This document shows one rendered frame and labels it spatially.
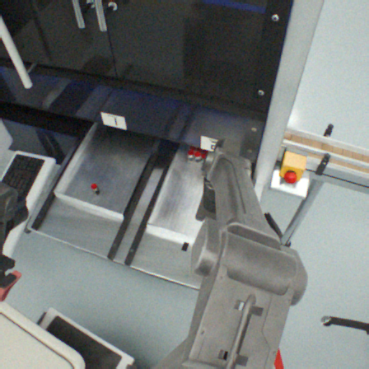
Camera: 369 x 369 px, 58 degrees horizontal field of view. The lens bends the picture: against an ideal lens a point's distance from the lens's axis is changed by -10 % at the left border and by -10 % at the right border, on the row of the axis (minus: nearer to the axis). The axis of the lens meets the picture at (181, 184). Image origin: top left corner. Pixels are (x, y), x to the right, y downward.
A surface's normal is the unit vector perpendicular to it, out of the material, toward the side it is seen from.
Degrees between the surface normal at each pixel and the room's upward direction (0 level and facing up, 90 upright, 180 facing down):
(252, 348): 20
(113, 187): 0
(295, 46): 90
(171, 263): 0
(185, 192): 0
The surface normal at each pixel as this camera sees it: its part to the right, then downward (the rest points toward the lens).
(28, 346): 0.30, -0.90
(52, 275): -0.02, -0.52
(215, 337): 0.17, -0.31
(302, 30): -0.32, 0.81
